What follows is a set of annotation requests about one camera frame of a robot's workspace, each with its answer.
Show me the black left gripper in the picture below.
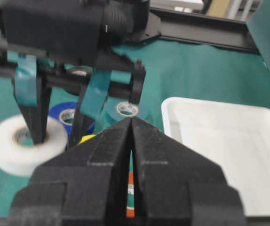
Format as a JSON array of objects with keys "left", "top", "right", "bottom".
[{"left": 0, "top": 0, "right": 149, "bottom": 71}]

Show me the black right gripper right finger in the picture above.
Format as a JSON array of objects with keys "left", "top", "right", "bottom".
[{"left": 132, "top": 118, "right": 246, "bottom": 226}]

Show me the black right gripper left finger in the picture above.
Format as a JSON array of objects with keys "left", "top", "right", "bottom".
[{"left": 8, "top": 119, "right": 131, "bottom": 226}]

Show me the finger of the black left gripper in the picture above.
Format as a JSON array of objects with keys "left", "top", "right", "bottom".
[
  {"left": 68, "top": 70, "right": 111, "bottom": 148},
  {"left": 12, "top": 56, "right": 53, "bottom": 145}
]

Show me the white tape roll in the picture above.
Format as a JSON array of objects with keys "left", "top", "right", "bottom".
[{"left": 0, "top": 114, "right": 68, "bottom": 177}]

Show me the yellow tape roll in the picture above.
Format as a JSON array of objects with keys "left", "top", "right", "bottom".
[{"left": 78, "top": 134, "right": 96, "bottom": 145}]

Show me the blue tape roll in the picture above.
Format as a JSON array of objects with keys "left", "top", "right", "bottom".
[{"left": 48, "top": 101, "right": 95, "bottom": 139}]

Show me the teal tape roll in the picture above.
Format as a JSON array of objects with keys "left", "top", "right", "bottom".
[{"left": 94, "top": 98, "right": 150, "bottom": 133}]

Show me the black tape roll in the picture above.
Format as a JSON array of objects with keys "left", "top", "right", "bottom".
[{"left": 66, "top": 66, "right": 93, "bottom": 77}]

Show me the red tape roll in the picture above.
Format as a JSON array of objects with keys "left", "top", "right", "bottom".
[{"left": 126, "top": 172, "right": 135, "bottom": 218}]

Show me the white plastic case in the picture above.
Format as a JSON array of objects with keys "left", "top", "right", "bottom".
[{"left": 161, "top": 97, "right": 270, "bottom": 217}]

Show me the black aluminium rail frame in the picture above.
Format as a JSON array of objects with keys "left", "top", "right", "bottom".
[{"left": 127, "top": 8, "right": 259, "bottom": 54}]

